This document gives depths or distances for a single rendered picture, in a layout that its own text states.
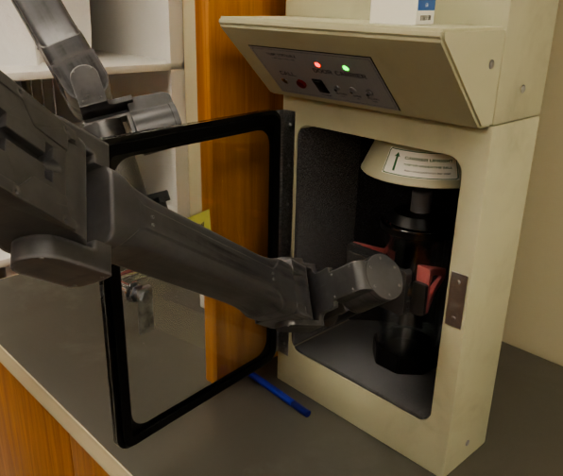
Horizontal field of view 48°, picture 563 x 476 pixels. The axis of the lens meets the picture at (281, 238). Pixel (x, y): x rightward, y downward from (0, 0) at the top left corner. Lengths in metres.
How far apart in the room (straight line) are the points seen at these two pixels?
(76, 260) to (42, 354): 0.76
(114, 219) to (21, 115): 0.10
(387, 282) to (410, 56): 0.26
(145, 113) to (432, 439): 0.57
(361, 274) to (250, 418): 0.35
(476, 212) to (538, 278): 0.50
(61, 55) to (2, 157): 0.49
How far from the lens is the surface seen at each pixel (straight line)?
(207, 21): 0.87
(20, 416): 1.38
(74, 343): 1.21
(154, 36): 1.92
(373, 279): 0.73
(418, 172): 0.80
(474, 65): 0.65
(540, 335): 1.26
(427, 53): 0.62
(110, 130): 0.82
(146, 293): 0.75
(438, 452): 0.90
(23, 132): 0.41
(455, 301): 0.78
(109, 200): 0.48
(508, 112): 0.73
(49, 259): 0.43
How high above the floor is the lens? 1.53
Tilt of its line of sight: 21 degrees down
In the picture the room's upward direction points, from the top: 1 degrees clockwise
